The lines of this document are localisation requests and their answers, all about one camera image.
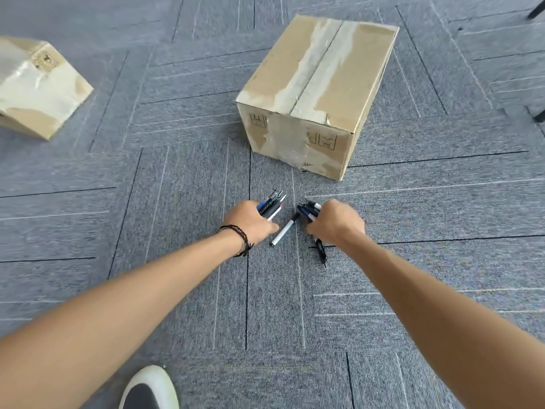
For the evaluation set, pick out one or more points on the person's right hand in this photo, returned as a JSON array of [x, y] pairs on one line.
[[340, 223]]

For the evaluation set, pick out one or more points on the person's left hand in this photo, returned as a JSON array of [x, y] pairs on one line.
[[245, 219]]

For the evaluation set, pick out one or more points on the person's right thumb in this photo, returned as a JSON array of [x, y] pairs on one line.
[[314, 229]]

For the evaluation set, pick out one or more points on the person's left thumb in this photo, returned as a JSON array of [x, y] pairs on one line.
[[268, 228]]

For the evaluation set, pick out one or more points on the bundle of black blue pens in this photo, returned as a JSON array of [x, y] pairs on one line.
[[309, 208], [272, 204]]

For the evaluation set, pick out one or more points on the person's right forearm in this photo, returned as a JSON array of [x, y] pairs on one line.
[[447, 319]]

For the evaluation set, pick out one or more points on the person's left forearm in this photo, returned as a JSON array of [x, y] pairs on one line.
[[110, 310]]

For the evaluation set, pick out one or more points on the white marker pen black cap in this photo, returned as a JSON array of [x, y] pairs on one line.
[[283, 232]]

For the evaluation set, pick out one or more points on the large taped cardboard box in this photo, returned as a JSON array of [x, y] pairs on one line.
[[315, 93]]

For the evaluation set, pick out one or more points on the white and grey shoe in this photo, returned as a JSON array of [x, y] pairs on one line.
[[149, 389]]

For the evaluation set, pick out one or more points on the black chair leg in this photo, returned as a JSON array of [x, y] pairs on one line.
[[537, 10], [538, 117]]

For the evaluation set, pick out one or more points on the small taped cardboard box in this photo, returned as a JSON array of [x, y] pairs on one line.
[[38, 89]]

